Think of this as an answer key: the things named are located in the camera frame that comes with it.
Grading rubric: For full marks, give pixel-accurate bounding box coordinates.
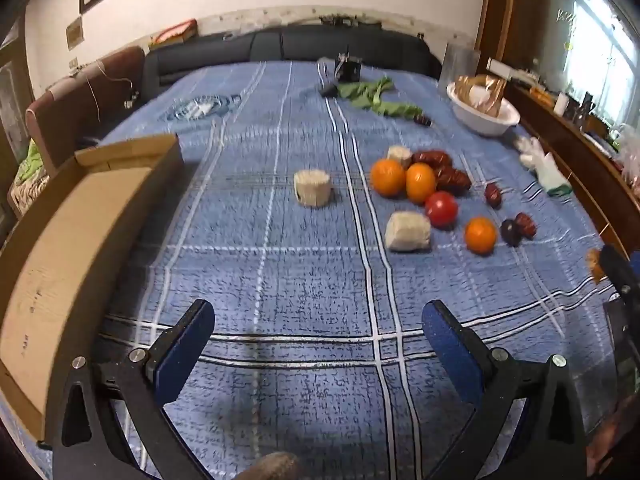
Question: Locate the brown armchair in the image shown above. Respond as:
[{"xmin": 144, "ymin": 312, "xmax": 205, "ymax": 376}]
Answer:
[{"xmin": 25, "ymin": 46, "xmax": 146, "ymax": 178}]

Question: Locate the large red date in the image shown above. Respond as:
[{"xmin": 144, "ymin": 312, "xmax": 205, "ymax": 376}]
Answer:
[
  {"xmin": 411, "ymin": 149, "xmax": 453, "ymax": 168},
  {"xmin": 436, "ymin": 166, "xmax": 472, "ymax": 193}
]

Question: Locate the wooden sideboard cabinet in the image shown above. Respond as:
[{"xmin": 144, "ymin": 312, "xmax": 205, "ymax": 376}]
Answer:
[{"xmin": 475, "ymin": 0, "xmax": 640, "ymax": 266}]

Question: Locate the brown plastic bag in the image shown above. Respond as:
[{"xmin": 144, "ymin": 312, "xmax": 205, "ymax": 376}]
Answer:
[{"xmin": 454, "ymin": 74, "xmax": 508, "ymax": 118}]

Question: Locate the brown rounded object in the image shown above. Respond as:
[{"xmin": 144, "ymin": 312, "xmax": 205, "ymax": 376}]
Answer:
[{"xmin": 240, "ymin": 451, "xmax": 301, "ymax": 480}]

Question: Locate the white flat box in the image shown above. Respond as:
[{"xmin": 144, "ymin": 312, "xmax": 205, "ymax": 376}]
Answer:
[{"xmin": 487, "ymin": 57, "xmax": 523, "ymax": 78}]

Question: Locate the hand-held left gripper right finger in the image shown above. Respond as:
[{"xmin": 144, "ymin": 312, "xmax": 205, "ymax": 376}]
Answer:
[{"xmin": 421, "ymin": 300, "xmax": 591, "ymax": 480}]

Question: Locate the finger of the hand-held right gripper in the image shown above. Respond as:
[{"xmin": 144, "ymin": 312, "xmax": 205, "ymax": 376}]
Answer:
[{"xmin": 599, "ymin": 244, "xmax": 640, "ymax": 306}]

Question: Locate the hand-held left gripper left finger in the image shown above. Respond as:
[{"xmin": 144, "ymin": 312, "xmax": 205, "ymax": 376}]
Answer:
[{"xmin": 52, "ymin": 299, "xmax": 217, "ymax": 480}]

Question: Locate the white bowl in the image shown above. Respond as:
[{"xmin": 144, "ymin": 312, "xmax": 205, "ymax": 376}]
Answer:
[{"xmin": 446, "ymin": 81, "xmax": 521, "ymax": 137}]

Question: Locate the blue plaid blanket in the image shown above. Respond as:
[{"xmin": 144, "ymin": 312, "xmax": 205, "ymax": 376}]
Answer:
[{"xmin": 37, "ymin": 60, "xmax": 621, "ymax": 480}]

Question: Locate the blocky corn cob piece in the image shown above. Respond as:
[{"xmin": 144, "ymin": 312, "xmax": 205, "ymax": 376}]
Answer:
[{"xmin": 385, "ymin": 211, "xmax": 432, "ymax": 252}]

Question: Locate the orange-brown object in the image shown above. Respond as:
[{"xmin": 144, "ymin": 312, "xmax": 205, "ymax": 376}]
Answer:
[{"xmin": 586, "ymin": 249, "xmax": 607, "ymax": 283}]

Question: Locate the red flat box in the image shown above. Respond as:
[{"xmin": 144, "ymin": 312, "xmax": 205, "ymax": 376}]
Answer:
[{"xmin": 148, "ymin": 19, "xmax": 198, "ymax": 45}]

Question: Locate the cardboard box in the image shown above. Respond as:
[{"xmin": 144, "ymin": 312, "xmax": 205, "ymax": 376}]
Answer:
[{"xmin": 0, "ymin": 132, "xmax": 183, "ymax": 443}]

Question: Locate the dark sofa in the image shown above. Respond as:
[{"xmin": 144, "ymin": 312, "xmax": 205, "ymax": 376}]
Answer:
[{"xmin": 142, "ymin": 27, "xmax": 443, "ymax": 98}]

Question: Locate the green leafy vegetable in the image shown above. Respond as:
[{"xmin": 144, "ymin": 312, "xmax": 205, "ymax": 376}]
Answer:
[{"xmin": 337, "ymin": 76, "xmax": 423, "ymax": 118}]

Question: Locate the black electronic device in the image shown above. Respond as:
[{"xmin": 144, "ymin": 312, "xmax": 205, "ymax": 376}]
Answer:
[{"xmin": 334, "ymin": 52, "xmax": 363, "ymax": 82}]

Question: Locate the round corn cob piece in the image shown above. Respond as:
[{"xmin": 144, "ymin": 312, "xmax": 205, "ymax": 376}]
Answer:
[{"xmin": 293, "ymin": 170, "xmax": 332, "ymax": 208}]

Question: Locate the white work glove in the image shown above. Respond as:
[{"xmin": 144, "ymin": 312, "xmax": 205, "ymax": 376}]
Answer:
[{"xmin": 515, "ymin": 136, "xmax": 573, "ymax": 197}]

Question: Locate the green cloth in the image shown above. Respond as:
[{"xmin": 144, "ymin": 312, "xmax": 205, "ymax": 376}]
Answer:
[{"xmin": 12, "ymin": 140, "xmax": 51, "ymax": 186}]

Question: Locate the clear plastic container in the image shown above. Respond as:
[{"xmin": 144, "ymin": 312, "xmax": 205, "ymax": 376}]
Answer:
[{"xmin": 442, "ymin": 42, "xmax": 481, "ymax": 83}]

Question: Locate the red tomato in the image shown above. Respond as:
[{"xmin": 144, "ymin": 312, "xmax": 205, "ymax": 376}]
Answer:
[{"xmin": 425, "ymin": 191, "xmax": 459, "ymax": 228}]

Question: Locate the orange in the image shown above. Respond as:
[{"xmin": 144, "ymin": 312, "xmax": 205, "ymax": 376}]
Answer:
[
  {"xmin": 464, "ymin": 217, "xmax": 498, "ymax": 254},
  {"xmin": 370, "ymin": 158, "xmax": 407, "ymax": 197},
  {"xmin": 405, "ymin": 162, "xmax": 437, "ymax": 204}
]

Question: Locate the small wall poster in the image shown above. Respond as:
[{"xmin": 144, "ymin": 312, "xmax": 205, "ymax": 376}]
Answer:
[{"xmin": 66, "ymin": 16, "xmax": 84, "ymax": 51}]

